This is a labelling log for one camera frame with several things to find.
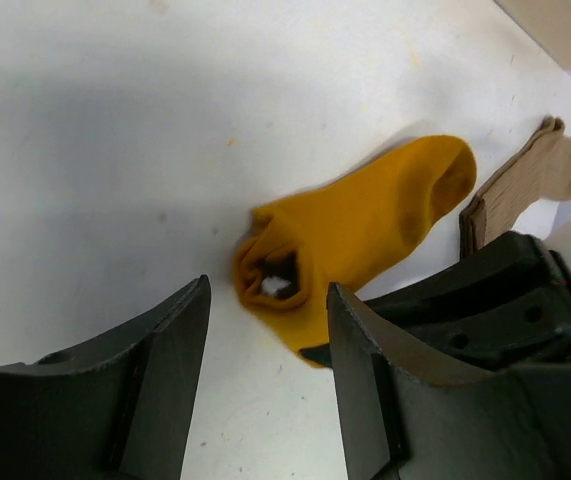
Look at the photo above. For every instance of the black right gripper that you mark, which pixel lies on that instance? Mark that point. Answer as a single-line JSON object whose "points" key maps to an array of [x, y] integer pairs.
{"points": [[507, 304]]}

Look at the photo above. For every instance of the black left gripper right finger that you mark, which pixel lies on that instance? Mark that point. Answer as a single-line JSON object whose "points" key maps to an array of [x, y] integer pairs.
{"points": [[409, 411]]}

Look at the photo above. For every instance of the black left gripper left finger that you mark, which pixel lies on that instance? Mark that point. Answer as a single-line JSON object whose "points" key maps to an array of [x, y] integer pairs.
{"points": [[117, 406]]}

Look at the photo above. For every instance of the yellow sock with brown cuff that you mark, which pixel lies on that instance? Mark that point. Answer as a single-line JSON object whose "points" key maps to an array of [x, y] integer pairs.
{"points": [[347, 232]]}

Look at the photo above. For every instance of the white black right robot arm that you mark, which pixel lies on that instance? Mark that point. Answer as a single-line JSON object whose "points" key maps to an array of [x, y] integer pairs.
{"points": [[380, 339]]}

